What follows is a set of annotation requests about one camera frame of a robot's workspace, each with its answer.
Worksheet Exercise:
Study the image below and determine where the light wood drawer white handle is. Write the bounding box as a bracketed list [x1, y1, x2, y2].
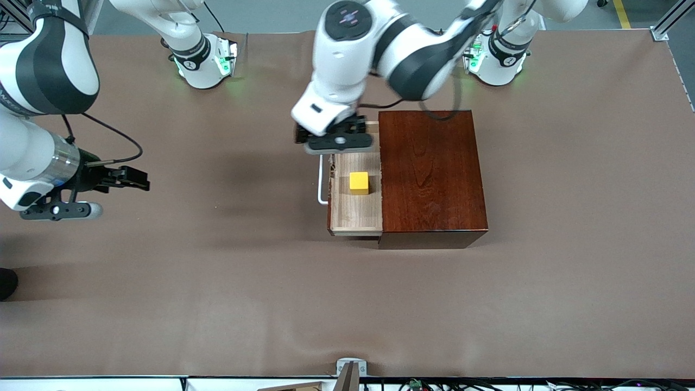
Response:
[318, 122, 384, 237]

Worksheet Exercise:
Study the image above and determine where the dark brown wooden cabinet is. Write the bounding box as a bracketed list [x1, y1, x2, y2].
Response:
[377, 110, 488, 250]

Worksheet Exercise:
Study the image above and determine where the large table cover sheet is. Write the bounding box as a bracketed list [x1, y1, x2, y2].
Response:
[0, 30, 695, 379]

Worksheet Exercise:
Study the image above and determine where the brown cardboard piece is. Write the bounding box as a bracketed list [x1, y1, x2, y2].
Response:
[258, 381, 337, 391]

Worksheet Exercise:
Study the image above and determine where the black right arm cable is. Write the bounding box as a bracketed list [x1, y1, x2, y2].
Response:
[61, 112, 143, 163]

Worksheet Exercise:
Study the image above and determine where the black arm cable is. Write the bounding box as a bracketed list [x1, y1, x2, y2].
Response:
[358, 71, 463, 121]
[61, 112, 143, 163]

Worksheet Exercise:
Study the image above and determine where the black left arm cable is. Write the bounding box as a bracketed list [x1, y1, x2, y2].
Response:
[358, 71, 463, 121]

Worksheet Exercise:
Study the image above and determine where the black base cable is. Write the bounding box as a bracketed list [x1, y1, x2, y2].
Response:
[204, 0, 225, 33]

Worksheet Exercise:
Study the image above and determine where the metal table edge bracket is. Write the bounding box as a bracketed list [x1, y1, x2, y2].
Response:
[334, 357, 368, 391]

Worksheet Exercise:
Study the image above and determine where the black cable bundle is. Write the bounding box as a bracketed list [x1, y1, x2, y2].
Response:
[399, 379, 695, 391]

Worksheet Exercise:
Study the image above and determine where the aluminium frame post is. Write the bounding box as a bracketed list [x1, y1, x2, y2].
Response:
[650, 0, 695, 42]

